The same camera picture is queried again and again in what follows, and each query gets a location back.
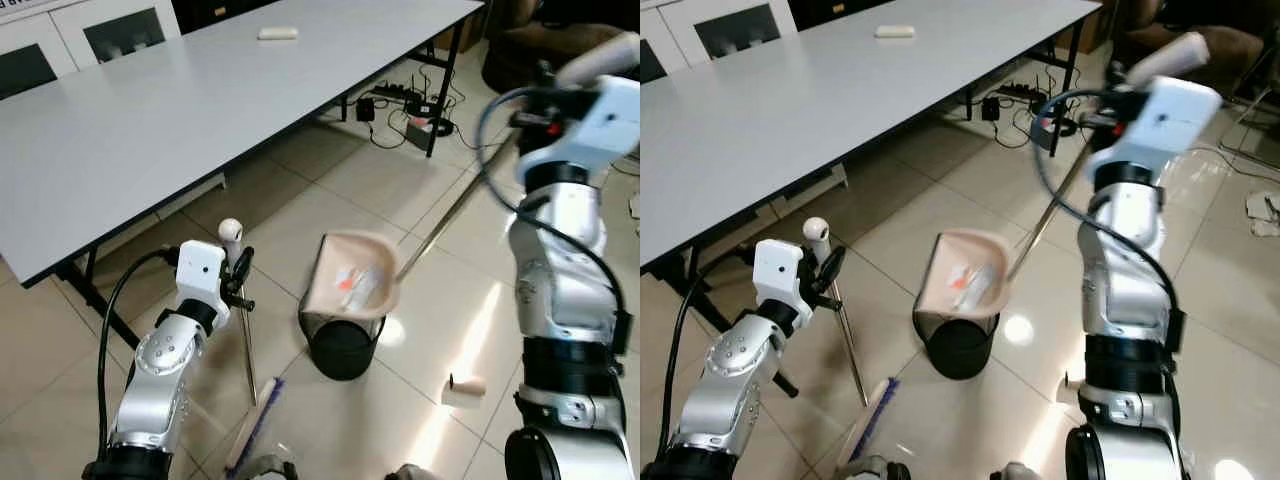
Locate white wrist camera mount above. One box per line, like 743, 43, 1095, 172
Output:
1090, 75, 1224, 183
752, 238, 814, 324
175, 240, 234, 324
520, 75, 641, 178

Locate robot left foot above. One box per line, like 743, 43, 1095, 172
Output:
850, 455, 912, 480
230, 455, 297, 480

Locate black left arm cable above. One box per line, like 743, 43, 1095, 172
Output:
94, 250, 183, 467
660, 248, 759, 467

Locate orange white paper scrap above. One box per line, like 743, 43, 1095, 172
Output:
335, 264, 382, 307
948, 262, 996, 306

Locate metal chair legs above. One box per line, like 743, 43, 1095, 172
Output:
1218, 48, 1280, 173

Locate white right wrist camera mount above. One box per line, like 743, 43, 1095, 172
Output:
1090, 75, 1224, 183
520, 75, 641, 178

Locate beige paper roll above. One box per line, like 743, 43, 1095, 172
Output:
441, 372, 489, 409

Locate power strip with black cables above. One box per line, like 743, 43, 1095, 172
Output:
354, 62, 459, 153
978, 62, 1083, 143

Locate beige long-handled dustpan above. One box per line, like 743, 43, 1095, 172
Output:
302, 32, 641, 324
914, 32, 1213, 322

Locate brown sofa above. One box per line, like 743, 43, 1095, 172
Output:
1110, 0, 1267, 83
482, 0, 641, 97

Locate white cabinet with dark panes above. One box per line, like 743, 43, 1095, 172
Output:
640, 0, 798, 86
0, 0, 183, 101

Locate broom with metal stick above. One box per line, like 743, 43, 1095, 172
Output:
217, 217, 287, 473
802, 215, 902, 473

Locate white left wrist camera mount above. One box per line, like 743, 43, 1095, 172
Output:
175, 240, 234, 324
752, 238, 814, 324

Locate black round waste bin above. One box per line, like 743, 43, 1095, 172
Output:
911, 306, 999, 380
299, 308, 387, 382

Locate large white table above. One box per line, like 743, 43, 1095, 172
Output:
640, 0, 1102, 336
0, 0, 487, 351

